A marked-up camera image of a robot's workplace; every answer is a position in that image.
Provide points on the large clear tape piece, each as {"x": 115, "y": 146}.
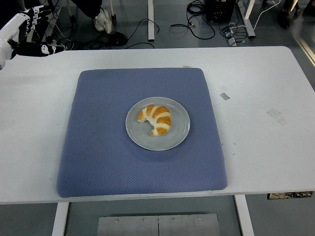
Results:
{"x": 276, "y": 116}

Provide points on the black equipment box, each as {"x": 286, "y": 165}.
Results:
{"x": 220, "y": 9}

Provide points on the small grey tape piece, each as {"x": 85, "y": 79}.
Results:
{"x": 224, "y": 96}

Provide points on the white background table leg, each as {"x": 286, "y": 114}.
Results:
{"x": 150, "y": 22}
{"x": 249, "y": 19}

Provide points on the person's white shoe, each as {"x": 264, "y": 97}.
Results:
{"x": 103, "y": 20}

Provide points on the grey round plate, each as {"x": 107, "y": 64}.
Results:
{"x": 140, "y": 132}

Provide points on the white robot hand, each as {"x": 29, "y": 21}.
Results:
{"x": 9, "y": 29}

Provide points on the power brick with blue label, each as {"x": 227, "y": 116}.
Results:
{"x": 227, "y": 32}

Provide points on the croissant bread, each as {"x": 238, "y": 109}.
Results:
{"x": 158, "y": 118}

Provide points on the person's leg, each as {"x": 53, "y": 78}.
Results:
{"x": 88, "y": 7}

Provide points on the person's dark shoe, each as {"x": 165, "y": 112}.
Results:
{"x": 284, "y": 18}

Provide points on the blue quilted mat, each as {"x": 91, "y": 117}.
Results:
{"x": 103, "y": 152}

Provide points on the grey power adapter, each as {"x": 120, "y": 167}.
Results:
{"x": 232, "y": 41}

